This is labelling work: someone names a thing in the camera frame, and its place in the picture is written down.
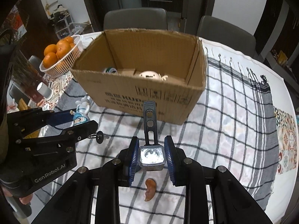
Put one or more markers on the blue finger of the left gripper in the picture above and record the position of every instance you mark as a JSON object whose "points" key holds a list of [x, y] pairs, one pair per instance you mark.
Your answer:
{"points": [[58, 118]]}

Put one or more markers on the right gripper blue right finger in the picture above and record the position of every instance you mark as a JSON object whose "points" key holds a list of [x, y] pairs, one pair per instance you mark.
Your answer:
{"points": [[231, 203]]}

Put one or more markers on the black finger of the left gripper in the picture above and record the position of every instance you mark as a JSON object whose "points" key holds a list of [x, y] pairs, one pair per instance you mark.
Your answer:
{"points": [[78, 132]]}

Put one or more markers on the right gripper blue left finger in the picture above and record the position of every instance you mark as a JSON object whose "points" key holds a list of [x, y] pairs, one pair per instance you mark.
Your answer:
{"points": [[73, 201]]}

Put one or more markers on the white blue figurine keychain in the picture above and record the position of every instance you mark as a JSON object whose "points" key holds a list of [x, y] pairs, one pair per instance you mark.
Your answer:
{"points": [[80, 115]]}

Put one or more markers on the brown wooden bean charm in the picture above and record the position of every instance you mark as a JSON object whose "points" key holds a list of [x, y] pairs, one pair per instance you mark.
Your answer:
{"points": [[151, 189]]}

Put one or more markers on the black bike light mount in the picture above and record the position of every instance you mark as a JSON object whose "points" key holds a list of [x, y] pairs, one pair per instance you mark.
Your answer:
{"points": [[151, 156]]}

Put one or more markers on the round white tin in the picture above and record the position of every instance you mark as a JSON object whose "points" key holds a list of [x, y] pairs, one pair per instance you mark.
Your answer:
{"points": [[110, 70]]}

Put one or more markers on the beige round face case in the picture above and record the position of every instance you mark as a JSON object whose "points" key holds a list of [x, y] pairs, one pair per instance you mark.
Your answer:
{"points": [[152, 75]]}

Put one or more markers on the person left hand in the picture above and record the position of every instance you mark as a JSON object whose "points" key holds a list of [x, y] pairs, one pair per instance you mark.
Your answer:
{"points": [[24, 200]]}

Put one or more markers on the small white cylinder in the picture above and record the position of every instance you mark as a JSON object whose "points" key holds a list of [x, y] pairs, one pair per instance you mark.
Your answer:
{"points": [[44, 90]]}

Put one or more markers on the glass vase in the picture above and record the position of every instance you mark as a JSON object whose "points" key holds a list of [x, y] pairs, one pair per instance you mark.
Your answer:
{"points": [[26, 77]]}

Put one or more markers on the orange fruit front left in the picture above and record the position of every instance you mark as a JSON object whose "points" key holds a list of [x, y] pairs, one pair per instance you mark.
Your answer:
{"points": [[49, 60]]}

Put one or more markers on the orange fruit middle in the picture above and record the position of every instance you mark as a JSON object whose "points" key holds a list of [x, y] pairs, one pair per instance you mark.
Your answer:
{"points": [[62, 48]]}

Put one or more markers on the brown cardboard box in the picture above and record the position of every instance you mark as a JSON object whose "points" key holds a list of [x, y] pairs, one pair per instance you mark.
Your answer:
{"points": [[123, 68]]}

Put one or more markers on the patterned table runner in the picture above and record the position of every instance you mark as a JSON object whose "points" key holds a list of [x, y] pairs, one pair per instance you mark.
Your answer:
{"points": [[288, 147]]}

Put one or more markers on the white storage rack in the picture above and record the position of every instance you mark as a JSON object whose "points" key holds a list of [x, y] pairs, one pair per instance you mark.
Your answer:
{"points": [[61, 21]]}

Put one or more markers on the grey chair left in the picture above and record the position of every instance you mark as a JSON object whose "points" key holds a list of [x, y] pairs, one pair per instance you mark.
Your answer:
{"points": [[144, 18]]}

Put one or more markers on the grey chair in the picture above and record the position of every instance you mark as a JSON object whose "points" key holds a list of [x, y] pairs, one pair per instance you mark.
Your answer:
{"points": [[144, 18], [217, 30]]}

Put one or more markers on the tv cabinet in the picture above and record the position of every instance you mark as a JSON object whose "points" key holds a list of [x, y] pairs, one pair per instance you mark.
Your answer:
{"points": [[281, 70]]}

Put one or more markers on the grey chair right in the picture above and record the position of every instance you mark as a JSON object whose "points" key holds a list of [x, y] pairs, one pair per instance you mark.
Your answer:
{"points": [[217, 30]]}

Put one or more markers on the white wire fruit basket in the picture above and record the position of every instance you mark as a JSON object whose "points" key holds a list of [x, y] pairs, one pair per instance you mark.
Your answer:
{"points": [[64, 65]]}

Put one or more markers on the red wall picture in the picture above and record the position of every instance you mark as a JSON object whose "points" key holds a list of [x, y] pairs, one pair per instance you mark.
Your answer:
{"points": [[15, 23]]}

